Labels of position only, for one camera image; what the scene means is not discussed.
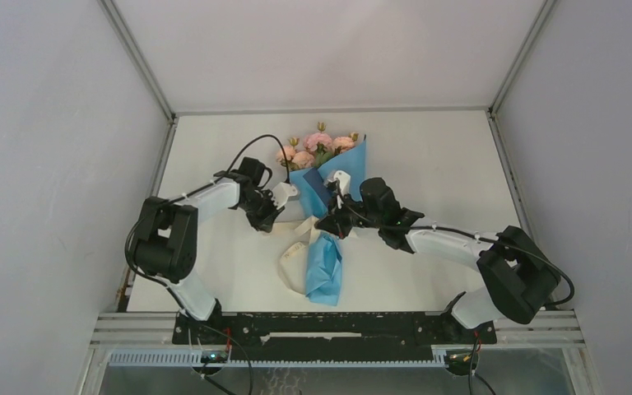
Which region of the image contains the white cable duct strip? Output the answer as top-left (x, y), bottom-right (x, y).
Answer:
top-left (107, 350), bottom-right (449, 368)

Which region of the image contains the cream lace ribbon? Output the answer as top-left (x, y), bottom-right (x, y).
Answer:
top-left (272, 216), bottom-right (321, 297)

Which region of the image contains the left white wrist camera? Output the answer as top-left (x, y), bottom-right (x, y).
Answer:
top-left (271, 182), bottom-right (299, 209)

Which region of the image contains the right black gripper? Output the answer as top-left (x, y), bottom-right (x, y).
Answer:
top-left (316, 188), bottom-right (383, 239)

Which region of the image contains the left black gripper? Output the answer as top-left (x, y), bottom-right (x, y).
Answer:
top-left (239, 189), bottom-right (285, 233)

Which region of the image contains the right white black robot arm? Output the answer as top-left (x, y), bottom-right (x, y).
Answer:
top-left (315, 171), bottom-right (575, 342)

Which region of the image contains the blue wrapping paper sheet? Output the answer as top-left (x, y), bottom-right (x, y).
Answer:
top-left (281, 132), bottom-right (367, 307)

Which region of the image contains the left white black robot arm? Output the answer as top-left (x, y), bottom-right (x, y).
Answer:
top-left (124, 157), bottom-right (298, 343)

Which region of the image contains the pink fake flower bunch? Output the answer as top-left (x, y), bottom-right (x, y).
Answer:
top-left (276, 122), bottom-right (364, 171)

